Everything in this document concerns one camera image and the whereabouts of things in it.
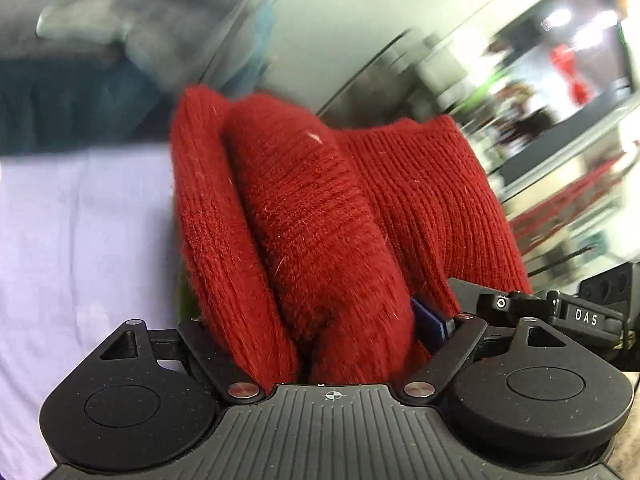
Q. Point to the red knit cardigan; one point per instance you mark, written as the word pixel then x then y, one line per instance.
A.
pixel 304 245

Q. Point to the teal blue blanket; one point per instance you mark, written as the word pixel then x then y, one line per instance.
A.
pixel 57 105

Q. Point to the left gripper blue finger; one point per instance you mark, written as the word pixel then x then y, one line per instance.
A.
pixel 434 327

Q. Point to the grey duvet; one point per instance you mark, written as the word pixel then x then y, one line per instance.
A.
pixel 247 51

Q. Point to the grey towel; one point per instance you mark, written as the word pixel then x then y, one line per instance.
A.
pixel 174 42

